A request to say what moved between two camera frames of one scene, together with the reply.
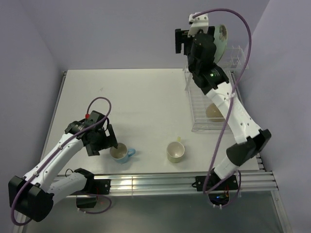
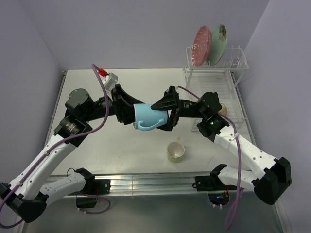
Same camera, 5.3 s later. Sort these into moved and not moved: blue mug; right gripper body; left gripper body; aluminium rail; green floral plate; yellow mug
Moved: left gripper body; blue mug; right gripper body
Not moved: aluminium rail; green floral plate; yellow mug
